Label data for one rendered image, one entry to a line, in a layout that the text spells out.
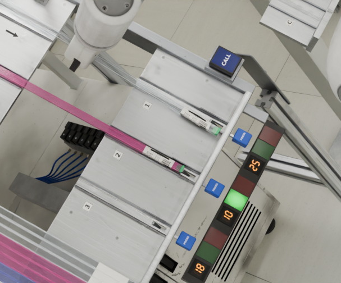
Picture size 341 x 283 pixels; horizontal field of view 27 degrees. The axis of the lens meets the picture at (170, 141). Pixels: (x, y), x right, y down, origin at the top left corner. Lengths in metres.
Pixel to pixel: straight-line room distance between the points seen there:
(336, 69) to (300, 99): 1.54
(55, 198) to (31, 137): 0.32
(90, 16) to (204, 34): 1.70
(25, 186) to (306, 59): 0.74
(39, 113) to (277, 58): 0.90
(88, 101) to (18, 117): 0.26
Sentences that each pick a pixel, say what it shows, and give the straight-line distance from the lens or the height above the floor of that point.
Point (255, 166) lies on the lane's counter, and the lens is 1.32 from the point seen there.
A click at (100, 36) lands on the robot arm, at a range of 1.11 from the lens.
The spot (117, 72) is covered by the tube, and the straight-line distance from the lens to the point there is 1.33.
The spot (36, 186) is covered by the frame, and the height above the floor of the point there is 0.66.
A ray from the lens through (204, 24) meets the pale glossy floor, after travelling 2.77.
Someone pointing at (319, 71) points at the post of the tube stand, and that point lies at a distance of 1.74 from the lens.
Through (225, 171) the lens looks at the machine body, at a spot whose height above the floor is 0.33.
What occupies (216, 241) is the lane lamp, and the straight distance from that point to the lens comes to 1.29.
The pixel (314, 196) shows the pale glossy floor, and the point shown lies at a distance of 2.06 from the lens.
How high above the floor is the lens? 1.63
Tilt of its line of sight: 41 degrees down
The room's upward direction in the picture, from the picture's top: 48 degrees counter-clockwise
